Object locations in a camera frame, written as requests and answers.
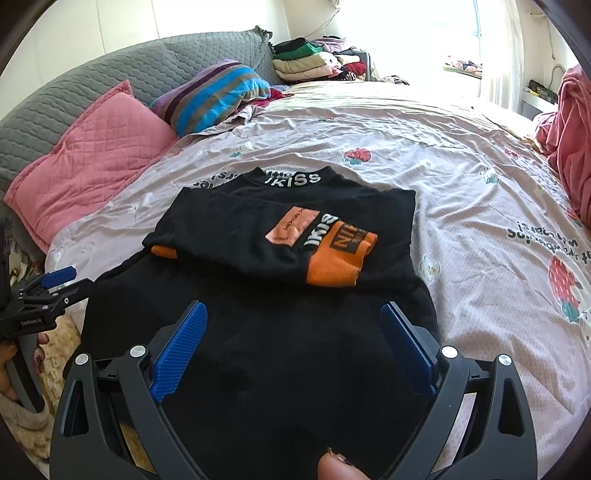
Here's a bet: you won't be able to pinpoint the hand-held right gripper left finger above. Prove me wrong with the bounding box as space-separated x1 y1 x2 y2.
50 300 209 480

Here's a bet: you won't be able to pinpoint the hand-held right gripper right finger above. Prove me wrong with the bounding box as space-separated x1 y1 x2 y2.
379 301 539 480

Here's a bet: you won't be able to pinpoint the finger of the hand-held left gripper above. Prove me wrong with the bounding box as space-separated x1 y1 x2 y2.
25 277 93 317
14 266 78 296

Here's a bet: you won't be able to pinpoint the black sweater with orange cuffs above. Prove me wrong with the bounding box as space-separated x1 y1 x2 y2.
81 165 439 480

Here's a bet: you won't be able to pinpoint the crumpled loose clothes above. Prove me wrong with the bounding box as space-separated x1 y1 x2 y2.
203 88 296 134

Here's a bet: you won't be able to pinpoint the pile of folded clothes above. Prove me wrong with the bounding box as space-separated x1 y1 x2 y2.
271 36 372 84

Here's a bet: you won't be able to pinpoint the person's left hand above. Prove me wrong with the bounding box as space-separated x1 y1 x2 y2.
0 333 49 402

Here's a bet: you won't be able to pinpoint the person's right hand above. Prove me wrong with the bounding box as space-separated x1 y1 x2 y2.
318 452 370 480

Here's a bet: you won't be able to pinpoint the pink quilted pillow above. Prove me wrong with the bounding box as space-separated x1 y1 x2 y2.
4 80 181 254

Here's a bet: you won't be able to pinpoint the pink strawberry print quilt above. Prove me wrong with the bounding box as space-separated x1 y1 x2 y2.
44 80 591 462

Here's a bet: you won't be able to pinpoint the grey quilted headboard cover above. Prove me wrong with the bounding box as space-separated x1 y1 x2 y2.
0 26 278 185

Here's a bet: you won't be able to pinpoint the striped pillow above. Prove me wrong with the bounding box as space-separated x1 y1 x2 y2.
148 58 271 138

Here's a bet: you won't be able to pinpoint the crumpled salmon pink blanket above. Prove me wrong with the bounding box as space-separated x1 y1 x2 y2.
536 64 591 222

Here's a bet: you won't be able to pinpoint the white side desk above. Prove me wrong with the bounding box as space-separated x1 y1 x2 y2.
524 78 561 116

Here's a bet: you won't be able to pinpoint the cloth on window sill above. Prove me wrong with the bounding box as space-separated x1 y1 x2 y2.
443 58 483 77

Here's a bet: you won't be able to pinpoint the white curtain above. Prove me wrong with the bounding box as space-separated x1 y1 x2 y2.
478 0 532 112

